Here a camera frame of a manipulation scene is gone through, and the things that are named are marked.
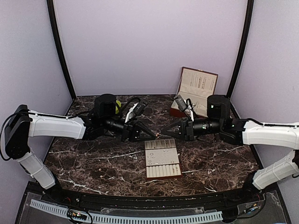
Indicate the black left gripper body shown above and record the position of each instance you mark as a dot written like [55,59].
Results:
[127,132]

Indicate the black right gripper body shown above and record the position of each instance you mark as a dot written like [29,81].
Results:
[188,127]

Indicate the beige jewelry tray insert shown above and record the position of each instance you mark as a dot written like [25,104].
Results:
[161,159]

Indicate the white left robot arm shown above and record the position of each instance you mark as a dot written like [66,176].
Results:
[105,116]

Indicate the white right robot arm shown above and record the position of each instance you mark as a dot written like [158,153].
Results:
[240,132]

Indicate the red wooden jewelry box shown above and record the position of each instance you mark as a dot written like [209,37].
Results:
[197,85]

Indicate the green plastic bowl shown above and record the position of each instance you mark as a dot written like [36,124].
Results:
[117,107]

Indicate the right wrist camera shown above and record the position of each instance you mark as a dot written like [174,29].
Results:
[185,106]

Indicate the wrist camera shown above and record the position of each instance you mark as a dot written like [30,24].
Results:
[185,106]
[136,110]

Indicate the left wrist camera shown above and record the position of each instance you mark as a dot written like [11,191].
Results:
[136,110]

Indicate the black front table rail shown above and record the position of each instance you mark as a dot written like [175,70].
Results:
[227,200]

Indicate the black right frame post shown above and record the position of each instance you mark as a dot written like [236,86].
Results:
[242,47]

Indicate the black frame post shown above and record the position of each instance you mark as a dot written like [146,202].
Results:
[59,48]
[242,47]

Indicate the white slotted cable duct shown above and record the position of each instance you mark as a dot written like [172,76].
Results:
[117,216]

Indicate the black left frame post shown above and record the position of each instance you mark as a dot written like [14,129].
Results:
[59,48]

